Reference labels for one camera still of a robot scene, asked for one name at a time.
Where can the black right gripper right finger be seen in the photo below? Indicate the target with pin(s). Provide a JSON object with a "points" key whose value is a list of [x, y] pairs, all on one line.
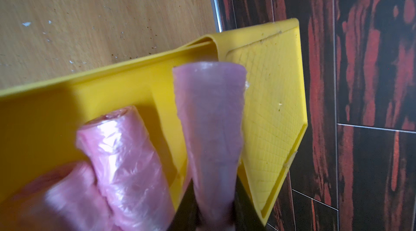
{"points": [[244, 213]]}

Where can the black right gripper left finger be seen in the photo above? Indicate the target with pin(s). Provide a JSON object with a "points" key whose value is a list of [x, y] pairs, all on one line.
{"points": [[187, 215]]}

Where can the yellow plastic drawer box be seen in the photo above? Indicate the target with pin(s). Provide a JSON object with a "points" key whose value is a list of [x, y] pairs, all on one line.
{"points": [[39, 120]]}

